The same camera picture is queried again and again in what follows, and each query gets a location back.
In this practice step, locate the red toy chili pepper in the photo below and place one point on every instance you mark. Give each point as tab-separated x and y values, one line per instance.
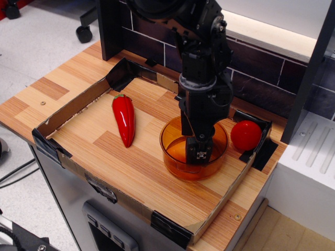
124	114

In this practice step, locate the red toy tomato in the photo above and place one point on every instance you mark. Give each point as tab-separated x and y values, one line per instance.
246	135

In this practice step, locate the orange toy carrot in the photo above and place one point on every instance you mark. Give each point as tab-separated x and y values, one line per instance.
177	151

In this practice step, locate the dark left side panel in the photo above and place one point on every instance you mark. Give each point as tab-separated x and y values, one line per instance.
110	28

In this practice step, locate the dark grey vertical post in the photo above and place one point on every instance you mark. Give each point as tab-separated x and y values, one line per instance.
323	50

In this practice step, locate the white toy sink unit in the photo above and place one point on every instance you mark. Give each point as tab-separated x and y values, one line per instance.
302	187

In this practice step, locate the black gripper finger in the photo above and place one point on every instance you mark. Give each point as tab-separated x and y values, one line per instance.
186	128
198	153

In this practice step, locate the transparent orange plastic pot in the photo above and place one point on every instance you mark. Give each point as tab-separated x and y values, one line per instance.
171	133

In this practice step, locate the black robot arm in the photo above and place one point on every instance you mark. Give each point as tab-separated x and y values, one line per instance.
200	34

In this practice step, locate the black office chair base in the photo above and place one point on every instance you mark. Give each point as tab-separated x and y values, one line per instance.
10	9

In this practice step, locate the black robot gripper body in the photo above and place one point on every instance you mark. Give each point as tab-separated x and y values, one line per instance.
205	104

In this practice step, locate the black metal bracket with screw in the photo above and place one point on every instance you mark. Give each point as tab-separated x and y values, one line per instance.
15	237

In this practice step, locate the cardboard fence with black tape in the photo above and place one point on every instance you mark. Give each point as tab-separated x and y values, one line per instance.
84	159

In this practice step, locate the grey oven control panel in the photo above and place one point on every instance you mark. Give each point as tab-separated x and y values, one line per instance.
106	234

